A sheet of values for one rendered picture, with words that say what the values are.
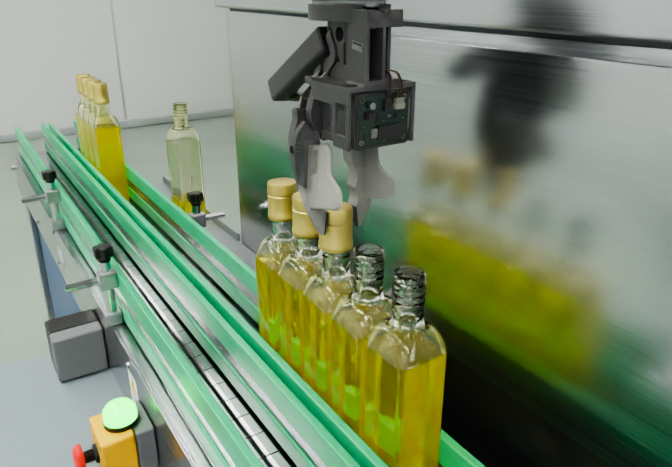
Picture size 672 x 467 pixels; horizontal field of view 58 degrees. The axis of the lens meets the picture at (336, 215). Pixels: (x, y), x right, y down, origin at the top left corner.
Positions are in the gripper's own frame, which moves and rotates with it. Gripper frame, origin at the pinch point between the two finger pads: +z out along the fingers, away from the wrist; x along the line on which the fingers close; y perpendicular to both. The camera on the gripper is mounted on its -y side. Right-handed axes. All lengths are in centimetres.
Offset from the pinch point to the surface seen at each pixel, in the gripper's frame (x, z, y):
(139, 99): 137, 88, -577
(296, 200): -1.5, -0.2, -5.4
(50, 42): 62, 28, -577
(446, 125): 12.0, -8.1, 2.3
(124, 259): -7, 28, -63
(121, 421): -19.3, 31.6, -21.4
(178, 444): -15.5, 28.5, -9.8
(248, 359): -6.3, 20.0, -9.3
